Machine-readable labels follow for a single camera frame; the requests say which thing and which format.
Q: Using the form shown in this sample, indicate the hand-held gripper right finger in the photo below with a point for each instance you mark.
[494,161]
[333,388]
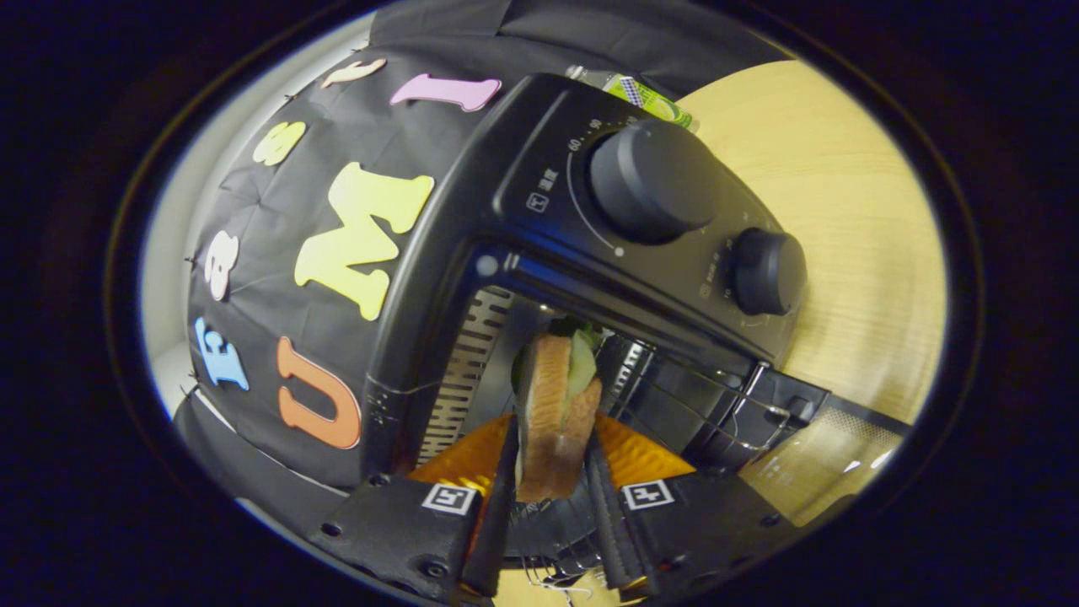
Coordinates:
[708,523]

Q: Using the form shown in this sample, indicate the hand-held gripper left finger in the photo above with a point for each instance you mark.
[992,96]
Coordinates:
[396,531]

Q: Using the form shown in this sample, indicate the toast sandwich with lettuce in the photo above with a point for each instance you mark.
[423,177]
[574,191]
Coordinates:
[552,413]

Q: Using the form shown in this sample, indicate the black toaster oven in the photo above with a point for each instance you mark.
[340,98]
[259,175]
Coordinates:
[523,177]

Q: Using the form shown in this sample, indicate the green label plastic bottle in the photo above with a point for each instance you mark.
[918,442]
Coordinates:
[653,101]

